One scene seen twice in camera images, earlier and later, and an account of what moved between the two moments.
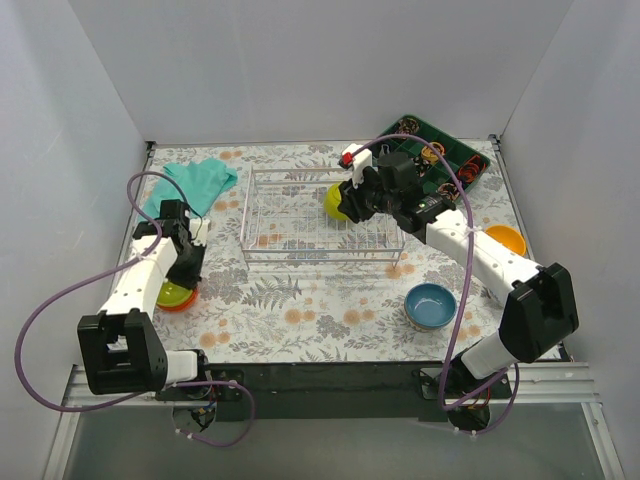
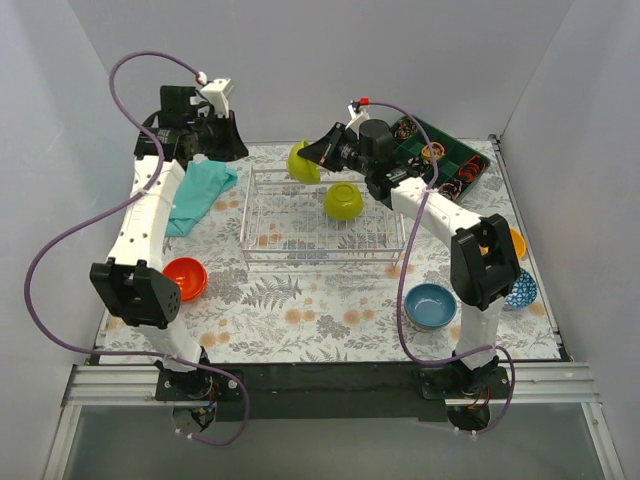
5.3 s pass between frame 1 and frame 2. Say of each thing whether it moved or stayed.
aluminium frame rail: stayed
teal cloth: stayed
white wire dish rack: stayed
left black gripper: moved
